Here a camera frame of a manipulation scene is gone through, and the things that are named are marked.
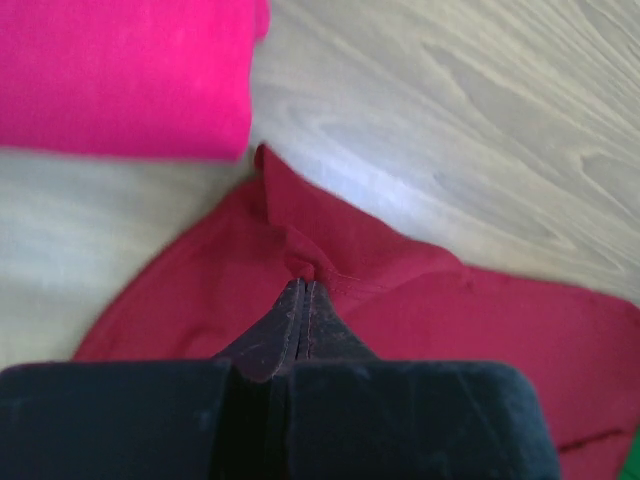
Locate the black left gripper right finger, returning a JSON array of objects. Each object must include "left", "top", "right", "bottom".
[{"left": 269, "top": 280, "right": 561, "bottom": 479}]

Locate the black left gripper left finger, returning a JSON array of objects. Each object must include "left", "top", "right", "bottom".
[{"left": 1, "top": 280, "right": 306, "bottom": 479}]

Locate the dark red t-shirt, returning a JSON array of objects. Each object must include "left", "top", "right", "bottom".
[{"left": 75, "top": 146, "right": 639, "bottom": 479}]

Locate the green plastic bin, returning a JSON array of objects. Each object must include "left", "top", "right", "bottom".
[{"left": 617, "top": 432, "right": 640, "bottom": 480}]

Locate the folded pink t-shirt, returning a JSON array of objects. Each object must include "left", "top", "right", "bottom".
[{"left": 1, "top": 1, "right": 271, "bottom": 161}]

